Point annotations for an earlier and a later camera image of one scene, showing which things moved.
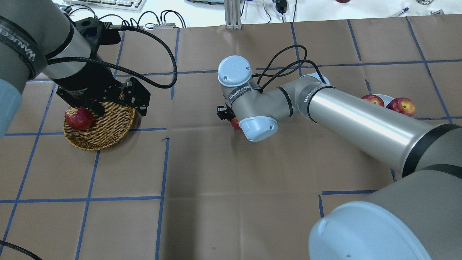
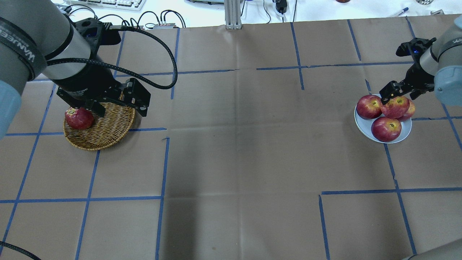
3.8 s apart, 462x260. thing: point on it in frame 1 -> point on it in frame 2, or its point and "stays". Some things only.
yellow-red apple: x=235 y=122 -> x=396 y=108
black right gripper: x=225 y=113 -> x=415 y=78
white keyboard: x=133 y=5 stays
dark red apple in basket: x=79 y=118 stays
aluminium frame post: x=232 y=14 stays
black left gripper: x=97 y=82 stays
